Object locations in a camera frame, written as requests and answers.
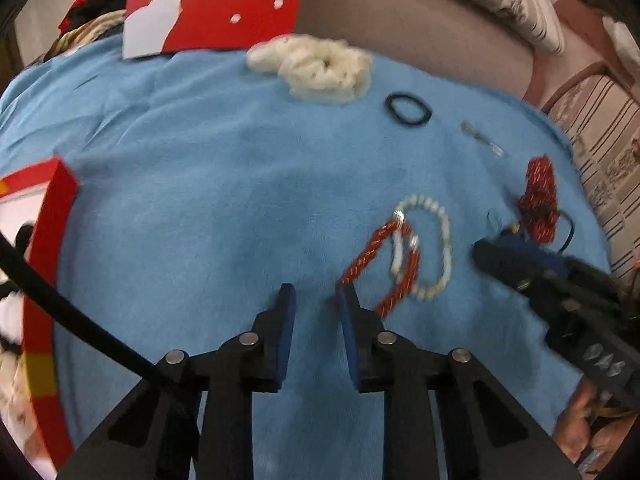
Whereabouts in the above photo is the white fluffy scrunchie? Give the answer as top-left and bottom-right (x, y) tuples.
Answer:
(1, 282), (26, 410)

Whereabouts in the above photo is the red jewelry tray box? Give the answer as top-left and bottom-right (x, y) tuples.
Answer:
(1, 157), (78, 479)

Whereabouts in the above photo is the right hand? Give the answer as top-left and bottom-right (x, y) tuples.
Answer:
(552, 377), (637, 479)

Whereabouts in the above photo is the blue towel cloth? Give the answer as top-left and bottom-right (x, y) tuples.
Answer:
(1, 36), (608, 479)

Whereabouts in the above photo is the striped cushion right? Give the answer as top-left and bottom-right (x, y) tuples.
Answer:
(544, 74), (640, 281)

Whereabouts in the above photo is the silver hair clip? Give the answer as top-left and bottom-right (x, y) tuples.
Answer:
(460, 120), (506, 157)

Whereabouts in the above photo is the cream fluffy scrunchie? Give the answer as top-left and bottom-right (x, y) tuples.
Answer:
(245, 35), (373, 103)

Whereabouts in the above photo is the red box lid with flowers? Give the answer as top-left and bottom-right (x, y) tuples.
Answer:
(122, 0), (299, 58)

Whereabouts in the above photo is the dark clothes pile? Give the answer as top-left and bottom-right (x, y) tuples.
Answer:
(37, 0), (127, 63)

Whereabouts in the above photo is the red twisted bracelet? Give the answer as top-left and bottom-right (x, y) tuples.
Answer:
(338, 218), (422, 320)

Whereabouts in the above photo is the red dotted bow hair tie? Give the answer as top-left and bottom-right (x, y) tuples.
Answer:
(516, 155), (575, 256)

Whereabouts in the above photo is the black cable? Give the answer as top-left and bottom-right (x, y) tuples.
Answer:
(0, 231), (166, 386)

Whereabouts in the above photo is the small black hair tie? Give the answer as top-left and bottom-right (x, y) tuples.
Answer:
(383, 91), (434, 129)

